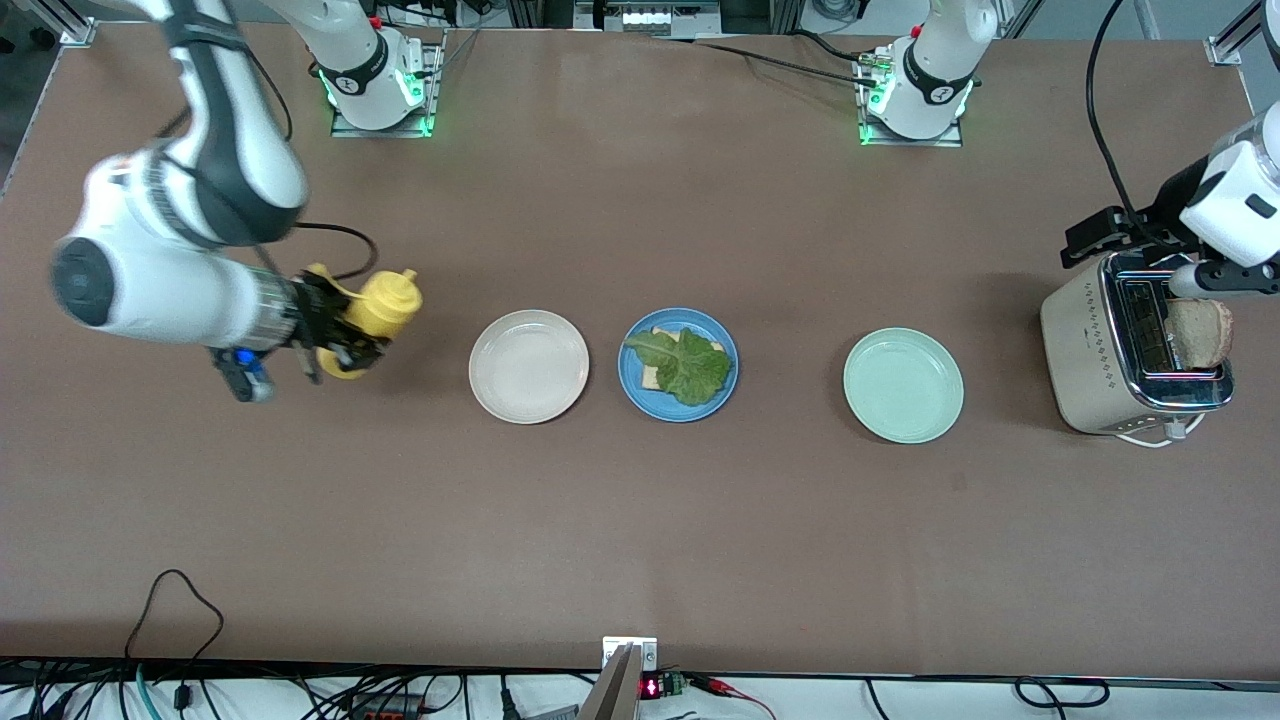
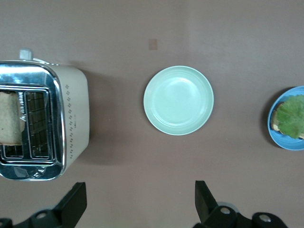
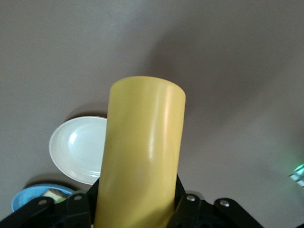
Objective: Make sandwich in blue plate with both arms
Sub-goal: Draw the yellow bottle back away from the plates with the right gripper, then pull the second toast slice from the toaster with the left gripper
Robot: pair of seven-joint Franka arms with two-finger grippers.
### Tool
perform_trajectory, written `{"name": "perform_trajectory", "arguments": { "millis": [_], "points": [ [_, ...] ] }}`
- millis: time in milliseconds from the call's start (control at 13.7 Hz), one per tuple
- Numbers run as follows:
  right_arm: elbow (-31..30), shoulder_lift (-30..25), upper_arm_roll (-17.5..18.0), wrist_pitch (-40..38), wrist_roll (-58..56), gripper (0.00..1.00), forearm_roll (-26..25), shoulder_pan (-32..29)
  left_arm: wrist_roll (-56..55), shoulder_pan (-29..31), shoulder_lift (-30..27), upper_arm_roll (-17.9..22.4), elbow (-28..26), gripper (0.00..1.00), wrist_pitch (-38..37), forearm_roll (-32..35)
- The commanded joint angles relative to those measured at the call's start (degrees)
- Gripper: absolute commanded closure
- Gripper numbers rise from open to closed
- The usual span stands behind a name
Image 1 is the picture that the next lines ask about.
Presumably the yellow mustard squeeze bottle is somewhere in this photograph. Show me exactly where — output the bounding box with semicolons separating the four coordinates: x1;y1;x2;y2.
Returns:
305;262;423;381

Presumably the toasted bread slice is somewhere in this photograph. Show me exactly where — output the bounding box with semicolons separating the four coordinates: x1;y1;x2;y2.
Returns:
640;325;727;393
1165;297;1234;370

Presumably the green lettuce leaf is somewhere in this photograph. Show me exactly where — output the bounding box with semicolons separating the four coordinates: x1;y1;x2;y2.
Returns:
623;328;734;408

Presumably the beige round plate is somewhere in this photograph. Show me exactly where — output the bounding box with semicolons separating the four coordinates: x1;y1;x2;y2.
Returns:
469;309;591;425

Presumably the pale green round plate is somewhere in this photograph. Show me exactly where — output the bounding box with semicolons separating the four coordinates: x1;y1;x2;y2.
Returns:
843;327;965;444

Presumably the blue round plate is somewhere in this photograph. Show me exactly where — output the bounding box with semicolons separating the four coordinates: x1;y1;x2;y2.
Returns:
617;307;740;423

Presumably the beige chrome toaster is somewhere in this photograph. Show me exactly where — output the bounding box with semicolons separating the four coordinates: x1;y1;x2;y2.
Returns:
1040;255;1234;437

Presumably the electronics box with white lights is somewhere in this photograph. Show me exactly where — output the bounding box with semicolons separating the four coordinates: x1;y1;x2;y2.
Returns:
575;0;721;36

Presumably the red clip lead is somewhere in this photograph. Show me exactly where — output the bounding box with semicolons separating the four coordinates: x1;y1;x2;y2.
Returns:
695;675;776;719

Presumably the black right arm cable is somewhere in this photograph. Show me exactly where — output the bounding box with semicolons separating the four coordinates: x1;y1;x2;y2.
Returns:
150;50;381;281

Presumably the aluminium frame corner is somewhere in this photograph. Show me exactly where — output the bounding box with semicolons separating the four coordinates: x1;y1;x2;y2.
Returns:
1205;0;1280;67
40;0;98;48

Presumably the white toaster power cord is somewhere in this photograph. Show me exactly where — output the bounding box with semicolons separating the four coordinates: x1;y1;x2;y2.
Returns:
1115;415;1206;448

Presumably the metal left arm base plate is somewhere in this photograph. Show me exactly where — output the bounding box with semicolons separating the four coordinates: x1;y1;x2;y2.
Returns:
855;50;965;148

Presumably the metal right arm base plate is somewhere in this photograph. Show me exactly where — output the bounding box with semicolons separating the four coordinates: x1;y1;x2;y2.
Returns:
330;30;443;139

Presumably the thin black looped cable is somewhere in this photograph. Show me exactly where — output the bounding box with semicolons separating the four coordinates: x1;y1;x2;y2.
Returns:
125;569;225;681

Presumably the black cable to arm base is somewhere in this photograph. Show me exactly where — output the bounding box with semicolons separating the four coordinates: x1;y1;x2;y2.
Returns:
690;38;886;89

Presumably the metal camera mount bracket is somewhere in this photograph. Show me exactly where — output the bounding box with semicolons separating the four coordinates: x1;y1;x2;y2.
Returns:
580;637;659;720

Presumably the black coiled cable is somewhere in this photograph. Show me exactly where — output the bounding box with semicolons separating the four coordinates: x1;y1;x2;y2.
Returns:
1015;677;1111;709

